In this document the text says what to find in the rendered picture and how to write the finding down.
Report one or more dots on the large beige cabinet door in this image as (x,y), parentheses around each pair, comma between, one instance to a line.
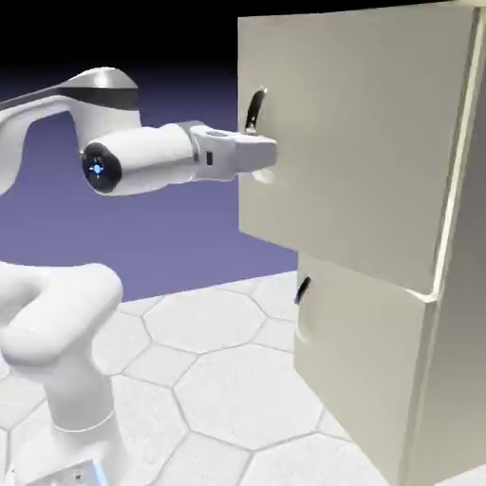
(360,133)

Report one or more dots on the small beige cabinet door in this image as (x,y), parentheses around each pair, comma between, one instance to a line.
(360,372)

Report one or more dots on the beige cabinet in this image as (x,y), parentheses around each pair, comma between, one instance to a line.
(455,379)

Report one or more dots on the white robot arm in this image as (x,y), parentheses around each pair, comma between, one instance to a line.
(152,159)

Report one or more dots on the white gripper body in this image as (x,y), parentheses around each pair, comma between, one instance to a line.
(258,152)

